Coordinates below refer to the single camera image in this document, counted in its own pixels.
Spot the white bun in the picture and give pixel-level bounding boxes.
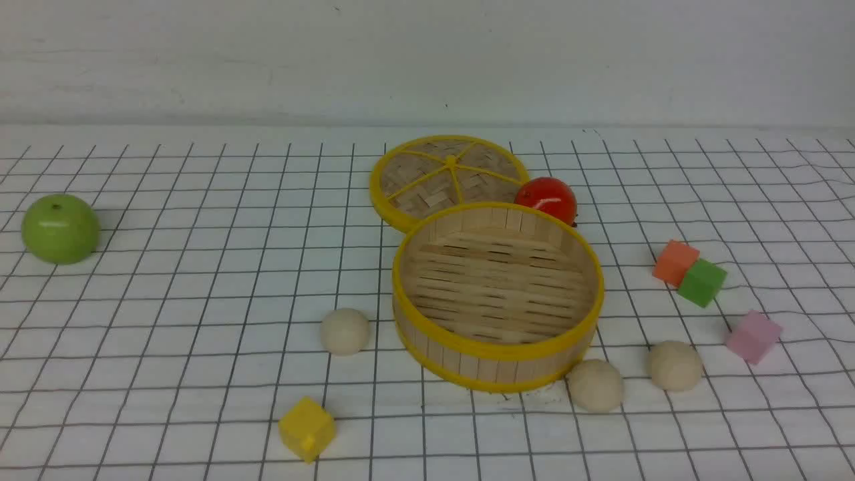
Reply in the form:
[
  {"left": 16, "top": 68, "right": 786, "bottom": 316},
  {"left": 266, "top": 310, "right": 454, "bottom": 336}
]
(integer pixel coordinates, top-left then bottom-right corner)
[
  {"left": 647, "top": 340, "right": 703, "bottom": 391},
  {"left": 567, "top": 359, "right": 624, "bottom": 413},
  {"left": 320, "top": 308, "right": 370, "bottom": 356}
]

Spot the bamboo steamer lid yellow rim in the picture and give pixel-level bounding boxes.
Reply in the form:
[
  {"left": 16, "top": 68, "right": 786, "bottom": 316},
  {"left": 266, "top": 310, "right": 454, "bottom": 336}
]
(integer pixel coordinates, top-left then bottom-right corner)
[{"left": 369, "top": 135, "right": 530, "bottom": 232}]

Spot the bamboo steamer tray yellow rim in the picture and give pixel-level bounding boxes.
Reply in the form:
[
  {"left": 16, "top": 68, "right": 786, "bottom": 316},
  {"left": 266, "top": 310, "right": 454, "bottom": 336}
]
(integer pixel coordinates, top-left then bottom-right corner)
[{"left": 391, "top": 203, "right": 605, "bottom": 393}]

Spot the red tomato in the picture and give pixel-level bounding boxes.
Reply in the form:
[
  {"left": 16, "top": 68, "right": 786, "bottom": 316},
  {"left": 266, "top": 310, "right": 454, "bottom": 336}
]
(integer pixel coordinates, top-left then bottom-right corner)
[{"left": 515, "top": 177, "right": 578, "bottom": 228}]

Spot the yellow cube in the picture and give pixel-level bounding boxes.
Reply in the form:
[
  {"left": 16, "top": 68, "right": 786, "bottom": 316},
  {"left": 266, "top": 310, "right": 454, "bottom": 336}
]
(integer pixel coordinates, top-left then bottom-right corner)
[{"left": 278, "top": 396, "right": 337, "bottom": 463}]

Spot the orange cube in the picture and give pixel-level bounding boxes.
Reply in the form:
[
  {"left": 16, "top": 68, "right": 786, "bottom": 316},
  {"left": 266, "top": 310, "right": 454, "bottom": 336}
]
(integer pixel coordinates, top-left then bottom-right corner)
[{"left": 653, "top": 238, "right": 700, "bottom": 287}]

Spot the green cube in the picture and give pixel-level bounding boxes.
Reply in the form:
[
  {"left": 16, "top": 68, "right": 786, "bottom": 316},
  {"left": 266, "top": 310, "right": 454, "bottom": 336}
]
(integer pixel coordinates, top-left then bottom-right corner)
[{"left": 676, "top": 259, "right": 727, "bottom": 308}]

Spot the pink cube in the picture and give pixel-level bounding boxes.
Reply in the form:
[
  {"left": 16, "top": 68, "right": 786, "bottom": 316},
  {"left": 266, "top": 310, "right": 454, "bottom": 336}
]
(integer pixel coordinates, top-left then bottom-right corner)
[{"left": 725, "top": 310, "right": 783, "bottom": 365}]

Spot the green apple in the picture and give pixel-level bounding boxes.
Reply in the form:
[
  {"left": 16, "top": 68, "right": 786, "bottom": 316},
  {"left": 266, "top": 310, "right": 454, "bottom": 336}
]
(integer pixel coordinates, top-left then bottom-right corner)
[{"left": 21, "top": 194, "right": 101, "bottom": 265}]

